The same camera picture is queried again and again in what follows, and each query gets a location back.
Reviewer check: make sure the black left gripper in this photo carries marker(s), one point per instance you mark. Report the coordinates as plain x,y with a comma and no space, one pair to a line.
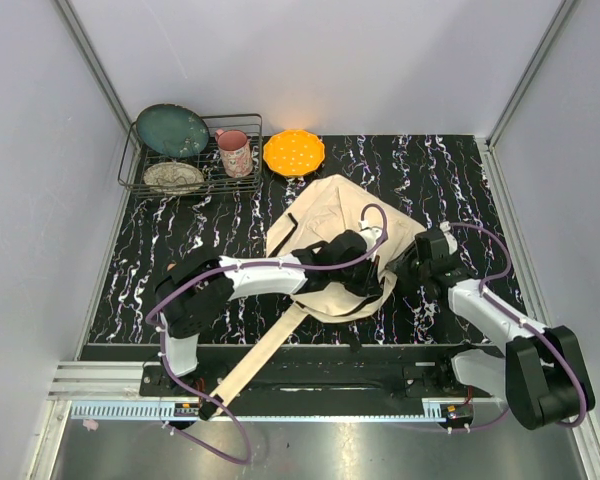
369,287

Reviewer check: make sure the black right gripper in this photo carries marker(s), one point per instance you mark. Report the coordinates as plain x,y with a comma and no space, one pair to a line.
402,268

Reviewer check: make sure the cream canvas backpack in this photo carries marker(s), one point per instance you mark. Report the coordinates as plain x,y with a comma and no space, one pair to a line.
325,209

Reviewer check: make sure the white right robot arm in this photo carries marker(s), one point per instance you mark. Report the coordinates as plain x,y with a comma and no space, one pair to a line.
539,371

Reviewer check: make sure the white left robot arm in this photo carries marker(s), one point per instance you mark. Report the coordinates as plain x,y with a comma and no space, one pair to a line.
193,295

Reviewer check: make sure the yellow polka dot plate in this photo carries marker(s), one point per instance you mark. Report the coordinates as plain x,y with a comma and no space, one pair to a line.
294,153

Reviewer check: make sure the pink ghost pattern mug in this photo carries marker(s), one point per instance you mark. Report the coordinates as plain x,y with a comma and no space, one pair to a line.
235,152

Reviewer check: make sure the speckled beige plate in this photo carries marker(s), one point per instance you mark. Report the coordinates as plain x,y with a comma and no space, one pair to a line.
173,178

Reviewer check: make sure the dark teal plate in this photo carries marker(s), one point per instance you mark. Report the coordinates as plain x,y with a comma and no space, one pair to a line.
172,130

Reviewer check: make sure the grey wire dish rack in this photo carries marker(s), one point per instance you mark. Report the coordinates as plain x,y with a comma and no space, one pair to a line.
131,171

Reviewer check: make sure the aluminium front rail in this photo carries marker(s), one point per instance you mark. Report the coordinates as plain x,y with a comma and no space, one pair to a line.
412,379

